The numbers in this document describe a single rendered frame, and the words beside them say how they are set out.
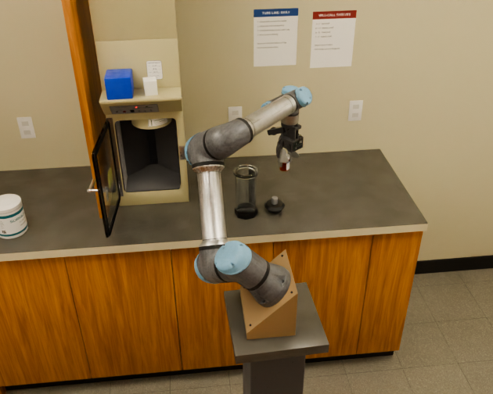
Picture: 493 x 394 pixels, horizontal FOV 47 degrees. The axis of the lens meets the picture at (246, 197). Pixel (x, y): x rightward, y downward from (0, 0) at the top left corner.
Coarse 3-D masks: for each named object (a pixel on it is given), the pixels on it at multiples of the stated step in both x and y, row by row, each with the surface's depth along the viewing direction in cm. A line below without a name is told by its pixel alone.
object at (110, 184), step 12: (108, 132) 237; (96, 144) 218; (108, 144) 237; (108, 156) 236; (108, 168) 236; (96, 180) 218; (108, 180) 236; (108, 192) 236; (108, 204) 235; (108, 216) 235
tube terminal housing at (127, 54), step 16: (96, 48) 223; (112, 48) 224; (128, 48) 224; (144, 48) 225; (160, 48) 226; (176, 48) 227; (112, 64) 227; (128, 64) 228; (144, 64) 229; (176, 64) 230; (160, 80) 233; (176, 80) 234; (160, 112) 240; (176, 112) 241; (128, 192) 260; (144, 192) 261; (160, 192) 262; (176, 192) 263
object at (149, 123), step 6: (132, 120) 250; (138, 120) 246; (144, 120) 245; (150, 120) 245; (156, 120) 245; (162, 120) 247; (168, 120) 250; (138, 126) 247; (144, 126) 245; (150, 126) 245; (156, 126) 246; (162, 126) 247
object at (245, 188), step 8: (240, 168) 249; (248, 168) 250; (256, 168) 247; (240, 176) 242; (248, 176) 241; (256, 176) 244; (240, 184) 245; (248, 184) 244; (256, 184) 249; (240, 192) 247; (248, 192) 247; (256, 192) 251; (240, 200) 249; (248, 200) 249; (256, 200) 253; (240, 208) 252; (248, 208) 251; (256, 208) 256
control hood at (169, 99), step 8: (160, 88) 233; (168, 88) 233; (176, 88) 233; (104, 96) 227; (136, 96) 227; (144, 96) 227; (152, 96) 227; (160, 96) 227; (168, 96) 226; (176, 96) 226; (104, 104) 224; (112, 104) 225; (120, 104) 226; (128, 104) 226; (136, 104) 227; (144, 104) 228; (160, 104) 229; (168, 104) 230; (176, 104) 231; (104, 112) 232; (152, 112) 237
